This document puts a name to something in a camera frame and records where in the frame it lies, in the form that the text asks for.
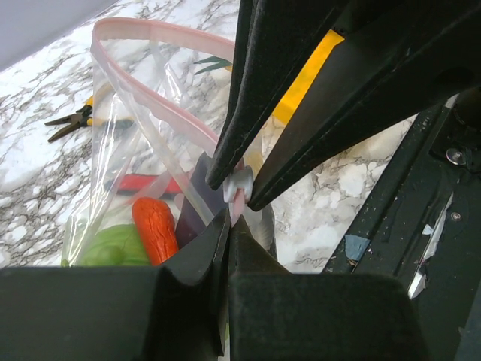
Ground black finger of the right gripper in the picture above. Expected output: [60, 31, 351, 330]
[206, 0, 348, 190]
[249, 1, 480, 210]

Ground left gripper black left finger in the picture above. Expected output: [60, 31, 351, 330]
[1, 211, 230, 360]

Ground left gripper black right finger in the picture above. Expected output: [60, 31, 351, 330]
[228, 220, 428, 360]

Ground grey toy fish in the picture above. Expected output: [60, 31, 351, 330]
[244, 205, 277, 259]

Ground green cabbage toy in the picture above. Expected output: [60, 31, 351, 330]
[61, 223, 151, 267]

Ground orange toy carrot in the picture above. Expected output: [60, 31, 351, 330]
[132, 197, 179, 265]

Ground purple toy eggplant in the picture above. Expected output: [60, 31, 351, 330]
[175, 152, 227, 249]

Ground clear zip top bag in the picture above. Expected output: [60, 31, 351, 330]
[61, 17, 262, 261]

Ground yellow plastic tray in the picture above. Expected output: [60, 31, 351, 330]
[225, 29, 346, 125]

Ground green onion toy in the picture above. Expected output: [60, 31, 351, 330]
[195, 56, 232, 75]

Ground red black utility knife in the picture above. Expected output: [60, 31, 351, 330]
[116, 172, 183, 199]

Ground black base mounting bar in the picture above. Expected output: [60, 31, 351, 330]
[324, 88, 480, 360]

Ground yellow handled pliers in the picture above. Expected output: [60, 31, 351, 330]
[44, 96, 110, 144]

